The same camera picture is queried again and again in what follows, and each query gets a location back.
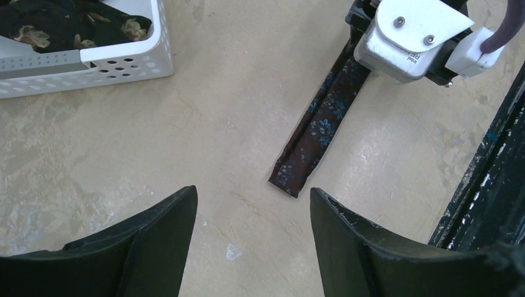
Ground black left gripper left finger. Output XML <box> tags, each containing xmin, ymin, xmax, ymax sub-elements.
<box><xmin>1</xmin><ymin>186</ymin><xmax>198</xmax><ymax>296</ymax></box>

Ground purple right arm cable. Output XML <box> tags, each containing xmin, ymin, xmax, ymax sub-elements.
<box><xmin>480</xmin><ymin>0</ymin><xmax>525</xmax><ymax>54</ymax></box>

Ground maroon blue floral tie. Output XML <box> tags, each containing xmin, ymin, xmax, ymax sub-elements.
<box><xmin>269</xmin><ymin>41</ymin><xmax>370</xmax><ymax>198</ymax></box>

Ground white perforated plastic basket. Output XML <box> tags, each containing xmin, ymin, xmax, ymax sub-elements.
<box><xmin>1</xmin><ymin>0</ymin><xmax>174</xmax><ymax>99</ymax></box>

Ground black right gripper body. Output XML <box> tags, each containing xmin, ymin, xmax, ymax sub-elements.
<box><xmin>345</xmin><ymin>0</ymin><xmax>471</xmax><ymax>87</ymax></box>

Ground dark ties in basket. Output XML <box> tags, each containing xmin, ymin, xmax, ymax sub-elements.
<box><xmin>1</xmin><ymin>1</ymin><xmax>152</xmax><ymax>53</ymax></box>

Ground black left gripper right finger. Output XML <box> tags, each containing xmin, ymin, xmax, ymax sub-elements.
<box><xmin>310</xmin><ymin>187</ymin><xmax>524</xmax><ymax>296</ymax></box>

